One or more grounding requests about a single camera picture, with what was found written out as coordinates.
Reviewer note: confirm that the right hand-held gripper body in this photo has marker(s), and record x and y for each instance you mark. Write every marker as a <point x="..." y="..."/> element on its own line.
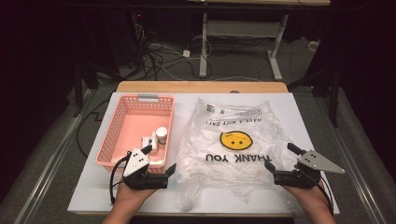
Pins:
<point x="314" y="163"/>

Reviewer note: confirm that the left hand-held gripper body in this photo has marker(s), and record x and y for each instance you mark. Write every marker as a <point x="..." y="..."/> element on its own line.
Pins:
<point x="135" y="161"/>

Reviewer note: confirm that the small white blue packet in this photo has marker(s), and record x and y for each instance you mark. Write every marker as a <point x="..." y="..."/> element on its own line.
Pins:
<point x="146" y="142"/>

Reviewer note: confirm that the white squeeze bottle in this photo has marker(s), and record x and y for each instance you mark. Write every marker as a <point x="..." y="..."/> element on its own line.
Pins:
<point x="154" y="141"/>

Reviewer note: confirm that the pink perforated plastic basket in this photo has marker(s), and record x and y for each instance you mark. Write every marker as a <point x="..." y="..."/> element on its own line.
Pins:
<point x="134" y="121"/>

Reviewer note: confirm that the clear plastic bag yellow smiley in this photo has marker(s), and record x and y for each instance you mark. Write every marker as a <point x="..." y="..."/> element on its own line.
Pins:
<point x="230" y="174"/>

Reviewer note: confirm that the person's right hand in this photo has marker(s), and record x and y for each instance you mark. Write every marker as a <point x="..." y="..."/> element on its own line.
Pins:
<point x="311" y="197"/>

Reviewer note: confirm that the person's left hand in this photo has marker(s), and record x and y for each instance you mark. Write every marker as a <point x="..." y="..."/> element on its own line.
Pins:
<point x="130" y="196"/>

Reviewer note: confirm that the flat white item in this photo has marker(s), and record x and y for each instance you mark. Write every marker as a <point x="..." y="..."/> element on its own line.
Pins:
<point x="156" y="162"/>

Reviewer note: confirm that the white jar with lid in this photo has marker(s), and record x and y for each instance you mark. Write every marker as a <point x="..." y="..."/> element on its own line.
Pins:
<point x="161" y="133"/>

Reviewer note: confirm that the white table cover sheet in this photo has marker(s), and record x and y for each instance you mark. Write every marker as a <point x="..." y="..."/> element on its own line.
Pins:
<point x="93" y="186"/>

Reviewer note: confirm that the black stand legs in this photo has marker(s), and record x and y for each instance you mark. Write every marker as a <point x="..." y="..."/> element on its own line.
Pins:
<point x="334" y="99"/>
<point x="77" y="93"/>

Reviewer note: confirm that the wooden table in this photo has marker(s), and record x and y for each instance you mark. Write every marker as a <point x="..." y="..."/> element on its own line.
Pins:
<point x="202" y="86"/>

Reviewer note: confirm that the white power adapter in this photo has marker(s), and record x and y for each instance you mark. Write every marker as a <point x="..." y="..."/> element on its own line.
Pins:
<point x="186" y="53"/>

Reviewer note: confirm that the small white floor box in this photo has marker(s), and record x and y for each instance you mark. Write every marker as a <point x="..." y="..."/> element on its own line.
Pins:
<point x="313" y="45"/>

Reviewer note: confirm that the dark equipment with red light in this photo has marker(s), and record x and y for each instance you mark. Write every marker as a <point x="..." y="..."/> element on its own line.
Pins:
<point x="138" y="34"/>

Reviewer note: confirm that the metal floor rail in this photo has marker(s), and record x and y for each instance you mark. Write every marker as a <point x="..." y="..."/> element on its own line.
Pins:
<point x="46" y="174"/>
<point x="358" y="174"/>

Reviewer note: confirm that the white desk frame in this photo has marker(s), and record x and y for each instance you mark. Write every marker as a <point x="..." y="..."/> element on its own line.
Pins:
<point x="204" y="46"/>

